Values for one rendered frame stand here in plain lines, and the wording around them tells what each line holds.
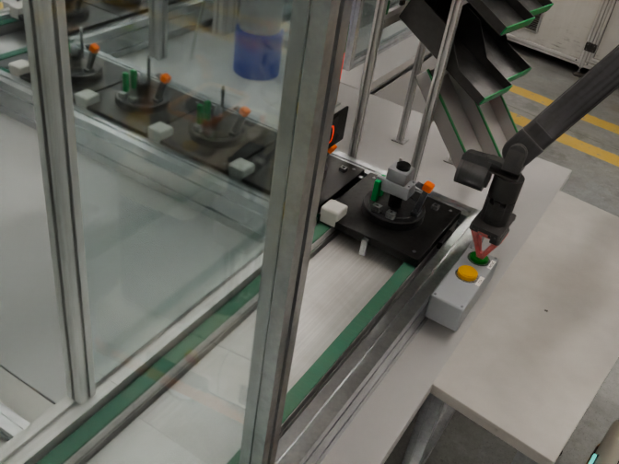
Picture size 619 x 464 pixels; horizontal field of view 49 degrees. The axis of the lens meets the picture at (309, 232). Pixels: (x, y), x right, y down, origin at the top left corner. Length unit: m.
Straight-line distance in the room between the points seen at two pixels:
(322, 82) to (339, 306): 0.91
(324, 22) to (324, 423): 0.75
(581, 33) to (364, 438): 4.66
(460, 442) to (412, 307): 1.14
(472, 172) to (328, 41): 0.93
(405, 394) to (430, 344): 0.15
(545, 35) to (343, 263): 4.40
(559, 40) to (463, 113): 3.92
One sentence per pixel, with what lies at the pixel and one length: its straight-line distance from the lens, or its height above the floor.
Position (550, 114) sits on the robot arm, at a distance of 1.33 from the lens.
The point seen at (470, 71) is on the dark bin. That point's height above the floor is 1.22.
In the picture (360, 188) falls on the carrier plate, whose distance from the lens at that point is 1.59.
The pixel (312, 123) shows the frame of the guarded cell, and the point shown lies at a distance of 0.48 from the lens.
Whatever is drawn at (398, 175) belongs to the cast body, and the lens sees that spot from 1.46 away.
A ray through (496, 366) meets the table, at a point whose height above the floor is 0.86.
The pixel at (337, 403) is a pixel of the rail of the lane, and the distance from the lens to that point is 1.11.
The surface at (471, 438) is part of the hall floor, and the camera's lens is 2.42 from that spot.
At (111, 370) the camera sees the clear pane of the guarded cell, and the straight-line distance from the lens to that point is 0.43.
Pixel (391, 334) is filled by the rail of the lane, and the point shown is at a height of 0.96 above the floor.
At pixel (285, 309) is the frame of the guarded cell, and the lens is 0.58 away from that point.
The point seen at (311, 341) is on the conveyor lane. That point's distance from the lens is 1.26.
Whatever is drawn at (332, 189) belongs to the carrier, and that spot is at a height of 0.97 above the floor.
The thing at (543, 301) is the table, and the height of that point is 0.86.
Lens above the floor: 1.80
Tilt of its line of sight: 36 degrees down
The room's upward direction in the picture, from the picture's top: 9 degrees clockwise
